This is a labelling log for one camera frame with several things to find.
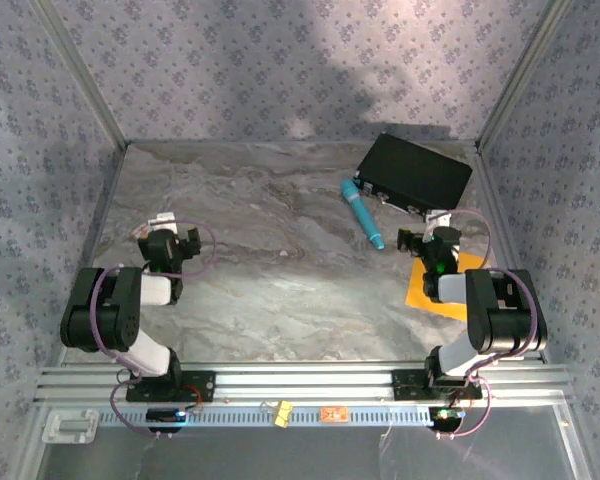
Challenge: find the orange paper sheet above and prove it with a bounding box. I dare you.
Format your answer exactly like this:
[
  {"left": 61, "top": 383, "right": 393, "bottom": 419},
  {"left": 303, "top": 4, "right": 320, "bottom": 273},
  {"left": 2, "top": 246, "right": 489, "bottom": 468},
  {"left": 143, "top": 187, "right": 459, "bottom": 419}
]
[{"left": 404, "top": 251, "right": 492, "bottom": 322}]

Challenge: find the teal marker pen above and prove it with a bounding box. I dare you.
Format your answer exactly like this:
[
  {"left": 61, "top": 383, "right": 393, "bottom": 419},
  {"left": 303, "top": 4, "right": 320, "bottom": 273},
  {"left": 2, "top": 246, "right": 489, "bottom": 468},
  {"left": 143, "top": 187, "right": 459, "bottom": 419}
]
[{"left": 340, "top": 178, "right": 385, "bottom": 251}]

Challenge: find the black hard case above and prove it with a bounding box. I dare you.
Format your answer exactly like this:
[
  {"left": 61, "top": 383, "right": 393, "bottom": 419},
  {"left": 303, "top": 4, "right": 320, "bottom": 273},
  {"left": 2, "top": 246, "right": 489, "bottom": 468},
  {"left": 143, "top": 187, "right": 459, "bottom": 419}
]
[{"left": 353, "top": 132, "right": 474, "bottom": 224}]

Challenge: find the aluminium table edge profile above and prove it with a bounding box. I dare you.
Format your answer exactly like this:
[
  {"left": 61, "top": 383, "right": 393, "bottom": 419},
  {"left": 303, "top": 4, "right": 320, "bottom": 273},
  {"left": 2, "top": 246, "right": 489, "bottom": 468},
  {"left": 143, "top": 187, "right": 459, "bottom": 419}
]
[
  {"left": 473, "top": 142, "right": 522, "bottom": 274},
  {"left": 54, "top": 143, "right": 129, "bottom": 367}
]

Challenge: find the right controller board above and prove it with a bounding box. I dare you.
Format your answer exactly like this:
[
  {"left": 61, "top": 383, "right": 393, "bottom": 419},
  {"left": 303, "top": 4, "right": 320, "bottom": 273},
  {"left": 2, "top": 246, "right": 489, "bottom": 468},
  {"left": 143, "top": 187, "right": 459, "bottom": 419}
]
[{"left": 428, "top": 406, "right": 465, "bottom": 425}]

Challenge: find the controller board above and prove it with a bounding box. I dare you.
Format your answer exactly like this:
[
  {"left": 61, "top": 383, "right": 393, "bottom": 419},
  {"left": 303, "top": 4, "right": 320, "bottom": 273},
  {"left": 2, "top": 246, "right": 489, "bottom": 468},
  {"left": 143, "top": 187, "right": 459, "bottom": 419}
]
[
  {"left": 428, "top": 406, "right": 465, "bottom": 425},
  {"left": 146, "top": 407, "right": 189, "bottom": 425}
]

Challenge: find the left controller board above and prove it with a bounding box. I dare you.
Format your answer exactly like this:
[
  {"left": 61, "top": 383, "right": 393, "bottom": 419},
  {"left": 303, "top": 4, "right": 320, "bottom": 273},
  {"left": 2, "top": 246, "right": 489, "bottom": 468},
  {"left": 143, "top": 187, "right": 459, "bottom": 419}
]
[{"left": 146, "top": 407, "right": 189, "bottom": 425}]

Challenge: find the yellow binder clip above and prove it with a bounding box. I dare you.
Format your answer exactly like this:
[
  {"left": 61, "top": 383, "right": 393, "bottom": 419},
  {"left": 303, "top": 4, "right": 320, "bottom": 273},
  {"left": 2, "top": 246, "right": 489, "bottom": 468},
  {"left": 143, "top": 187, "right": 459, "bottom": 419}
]
[{"left": 272, "top": 399, "right": 294, "bottom": 429}]

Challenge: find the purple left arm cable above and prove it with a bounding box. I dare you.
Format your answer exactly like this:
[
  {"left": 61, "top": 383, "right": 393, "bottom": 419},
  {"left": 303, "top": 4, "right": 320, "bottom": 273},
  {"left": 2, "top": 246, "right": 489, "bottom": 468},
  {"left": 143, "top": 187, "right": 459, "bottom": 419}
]
[{"left": 90, "top": 219, "right": 219, "bottom": 441}]

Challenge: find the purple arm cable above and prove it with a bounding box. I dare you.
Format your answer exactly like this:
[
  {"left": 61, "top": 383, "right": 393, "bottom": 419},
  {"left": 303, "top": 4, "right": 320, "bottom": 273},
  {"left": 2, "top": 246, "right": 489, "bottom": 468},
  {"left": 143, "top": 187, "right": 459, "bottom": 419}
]
[
  {"left": 90, "top": 219, "right": 219, "bottom": 441},
  {"left": 432, "top": 208, "right": 541, "bottom": 442}
]

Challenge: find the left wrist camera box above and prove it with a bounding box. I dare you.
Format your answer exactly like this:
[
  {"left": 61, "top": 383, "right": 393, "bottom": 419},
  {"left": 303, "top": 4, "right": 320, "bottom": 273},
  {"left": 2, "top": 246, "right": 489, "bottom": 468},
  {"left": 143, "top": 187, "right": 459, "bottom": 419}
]
[{"left": 147, "top": 212, "right": 179, "bottom": 234}]

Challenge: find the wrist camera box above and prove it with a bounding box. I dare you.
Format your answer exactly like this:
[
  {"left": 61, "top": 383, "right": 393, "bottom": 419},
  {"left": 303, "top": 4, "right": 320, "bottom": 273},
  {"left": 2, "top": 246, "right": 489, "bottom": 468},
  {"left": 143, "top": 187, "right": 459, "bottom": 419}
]
[
  {"left": 424, "top": 209, "right": 454, "bottom": 229},
  {"left": 147, "top": 212, "right": 179, "bottom": 234}
]

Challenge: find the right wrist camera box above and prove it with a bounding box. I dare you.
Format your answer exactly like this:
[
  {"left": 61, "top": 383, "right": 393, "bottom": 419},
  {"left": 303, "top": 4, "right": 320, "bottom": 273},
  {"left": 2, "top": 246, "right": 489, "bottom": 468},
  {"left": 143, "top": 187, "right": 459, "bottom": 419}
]
[{"left": 424, "top": 209, "right": 454, "bottom": 229}]

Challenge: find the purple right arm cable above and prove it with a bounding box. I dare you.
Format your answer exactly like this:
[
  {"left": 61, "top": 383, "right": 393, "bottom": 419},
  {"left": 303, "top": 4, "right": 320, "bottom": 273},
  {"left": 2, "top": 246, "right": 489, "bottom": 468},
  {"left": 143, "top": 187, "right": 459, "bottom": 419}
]
[{"left": 432, "top": 208, "right": 541, "bottom": 442}]

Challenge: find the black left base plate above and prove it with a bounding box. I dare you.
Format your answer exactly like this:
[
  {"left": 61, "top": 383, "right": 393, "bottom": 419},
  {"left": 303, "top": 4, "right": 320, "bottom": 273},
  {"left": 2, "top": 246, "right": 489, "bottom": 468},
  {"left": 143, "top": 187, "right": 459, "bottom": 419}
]
[{"left": 126, "top": 369, "right": 217, "bottom": 404}]

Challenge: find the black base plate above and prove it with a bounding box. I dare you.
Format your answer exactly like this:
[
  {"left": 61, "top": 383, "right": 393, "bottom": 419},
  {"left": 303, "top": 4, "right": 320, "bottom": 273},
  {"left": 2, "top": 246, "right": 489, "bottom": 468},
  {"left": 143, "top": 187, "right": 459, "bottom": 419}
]
[
  {"left": 392, "top": 368, "right": 484, "bottom": 401},
  {"left": 126, "top": 369, "right": 217, "bottom": 404}
]

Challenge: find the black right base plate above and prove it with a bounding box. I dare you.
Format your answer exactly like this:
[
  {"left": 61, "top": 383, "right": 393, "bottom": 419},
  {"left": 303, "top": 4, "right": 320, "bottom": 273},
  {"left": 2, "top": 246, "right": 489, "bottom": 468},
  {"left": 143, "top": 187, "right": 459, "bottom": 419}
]
[{"left": 392, "top": 368, "right": 484, "bottom": 401}]

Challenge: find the grey slotted cable duct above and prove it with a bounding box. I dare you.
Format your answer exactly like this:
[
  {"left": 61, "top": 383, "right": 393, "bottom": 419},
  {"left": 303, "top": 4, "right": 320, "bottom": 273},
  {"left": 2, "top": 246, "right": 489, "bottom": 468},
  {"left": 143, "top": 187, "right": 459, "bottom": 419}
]
[{"left": 97, "top": 403, "right": 434, "bottom": 429}]

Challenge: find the aluminium mounting rail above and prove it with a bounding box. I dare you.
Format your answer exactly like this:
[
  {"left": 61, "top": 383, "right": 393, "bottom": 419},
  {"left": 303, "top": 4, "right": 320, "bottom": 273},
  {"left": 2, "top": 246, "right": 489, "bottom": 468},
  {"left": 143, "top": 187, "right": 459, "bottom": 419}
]
[{"left": 34, "top": 363, "right": 574, "bottom": 405}]

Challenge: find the aluminium frame post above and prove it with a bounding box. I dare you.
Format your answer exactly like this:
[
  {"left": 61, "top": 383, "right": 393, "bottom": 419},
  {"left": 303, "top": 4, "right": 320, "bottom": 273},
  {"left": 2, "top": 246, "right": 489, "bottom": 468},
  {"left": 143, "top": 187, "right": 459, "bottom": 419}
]
[
  {"left": 474, "top": 0, "right": 576, "bottom": 151},
  {"left": 29, "top": 0, "right": 130, "bottom": 149}
]

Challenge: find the grey metal bracket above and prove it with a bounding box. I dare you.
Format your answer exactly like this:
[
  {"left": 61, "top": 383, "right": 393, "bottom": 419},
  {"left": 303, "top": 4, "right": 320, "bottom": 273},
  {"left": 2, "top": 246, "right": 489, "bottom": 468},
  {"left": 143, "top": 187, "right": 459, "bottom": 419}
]
[{"left": 42, "top": 408, "right": 101, "bottom": 445}]

